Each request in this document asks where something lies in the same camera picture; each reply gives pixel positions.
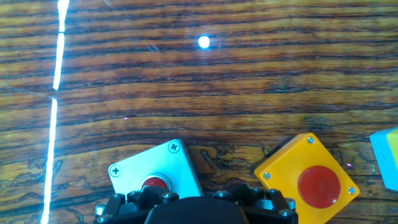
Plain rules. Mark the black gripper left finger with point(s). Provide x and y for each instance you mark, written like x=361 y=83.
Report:
x=174 y=214

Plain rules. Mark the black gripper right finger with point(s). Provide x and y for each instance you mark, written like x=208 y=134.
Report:
x=224 y=214

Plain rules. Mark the grey box small red button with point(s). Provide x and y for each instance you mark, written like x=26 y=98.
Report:
x=155 y=161

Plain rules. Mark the orange box red button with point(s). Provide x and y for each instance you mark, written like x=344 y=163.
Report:
x=289 y=161

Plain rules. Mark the yellow box green button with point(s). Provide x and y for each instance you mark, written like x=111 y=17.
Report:
x=385 y=155

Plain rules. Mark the brown wooden board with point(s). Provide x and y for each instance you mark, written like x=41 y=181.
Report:
x=199 y=77

